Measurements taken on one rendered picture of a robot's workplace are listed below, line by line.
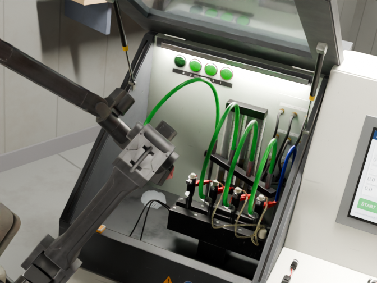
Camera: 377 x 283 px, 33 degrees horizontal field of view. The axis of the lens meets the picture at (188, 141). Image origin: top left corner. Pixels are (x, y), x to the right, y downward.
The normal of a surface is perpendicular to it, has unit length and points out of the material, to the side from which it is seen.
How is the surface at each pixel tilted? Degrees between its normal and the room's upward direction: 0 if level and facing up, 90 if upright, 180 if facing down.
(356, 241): 76
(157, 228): 0
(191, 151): 90
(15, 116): 90
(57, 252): 90
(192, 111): 90
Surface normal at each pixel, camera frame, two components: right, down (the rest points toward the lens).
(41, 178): 0.12, -0.88
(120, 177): -0.30, 0.40
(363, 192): -0.33, 0.16
